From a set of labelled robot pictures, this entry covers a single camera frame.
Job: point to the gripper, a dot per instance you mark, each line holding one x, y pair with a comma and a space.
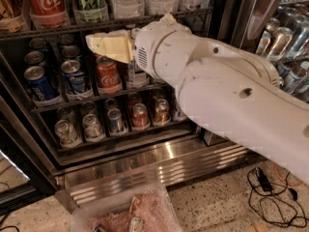
146, 46

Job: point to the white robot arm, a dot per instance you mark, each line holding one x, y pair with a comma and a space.
169, 51

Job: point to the red cola can front middle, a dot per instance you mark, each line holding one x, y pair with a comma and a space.
107, 73

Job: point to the clear water bottle top shelf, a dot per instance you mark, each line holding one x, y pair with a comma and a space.
126, 8

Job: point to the blue can bottom shelf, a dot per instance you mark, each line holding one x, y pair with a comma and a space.
115, 118

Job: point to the red can bottom shelf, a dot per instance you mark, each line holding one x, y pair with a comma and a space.
140, 115

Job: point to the gold can bottom shelf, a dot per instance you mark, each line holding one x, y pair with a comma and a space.
161, 111

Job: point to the red cola can top shelf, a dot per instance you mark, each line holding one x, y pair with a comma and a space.
45, 0

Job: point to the blue pepsi can front left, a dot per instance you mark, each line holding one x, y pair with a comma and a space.
40, 84

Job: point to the white green can bottom shelf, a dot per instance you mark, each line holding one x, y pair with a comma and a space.
92, 128

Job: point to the small bottle bottom shelf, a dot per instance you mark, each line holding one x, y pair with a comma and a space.
178, 114

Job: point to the white can bottom left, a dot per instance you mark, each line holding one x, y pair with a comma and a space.
67, 133

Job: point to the dark can top left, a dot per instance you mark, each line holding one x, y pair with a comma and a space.
9, 10

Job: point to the steel fridge door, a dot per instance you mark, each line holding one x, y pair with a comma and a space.
251, 7

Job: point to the brown tea bottle white cap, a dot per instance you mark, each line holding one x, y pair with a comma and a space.
135, 77

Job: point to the clear plastic bin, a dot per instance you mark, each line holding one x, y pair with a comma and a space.
144, 209

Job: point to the black power adapter with cable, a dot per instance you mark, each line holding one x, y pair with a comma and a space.
275, 204

